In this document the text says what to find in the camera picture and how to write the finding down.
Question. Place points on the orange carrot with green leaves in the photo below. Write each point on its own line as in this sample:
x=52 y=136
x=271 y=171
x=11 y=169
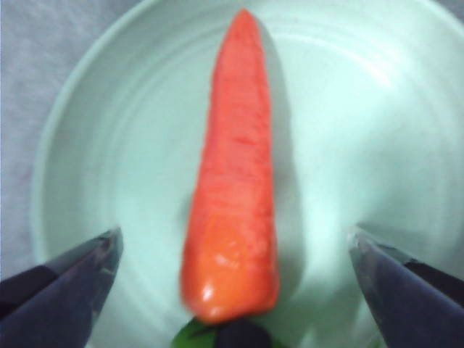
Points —
x=235 y=181

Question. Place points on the green plate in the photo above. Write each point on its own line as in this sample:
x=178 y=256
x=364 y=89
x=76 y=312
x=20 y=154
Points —
x=344 y=127

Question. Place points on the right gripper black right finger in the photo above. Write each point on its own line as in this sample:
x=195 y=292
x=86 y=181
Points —
x=417 y=304

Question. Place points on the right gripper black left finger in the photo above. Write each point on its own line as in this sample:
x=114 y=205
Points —
x=54 y=308

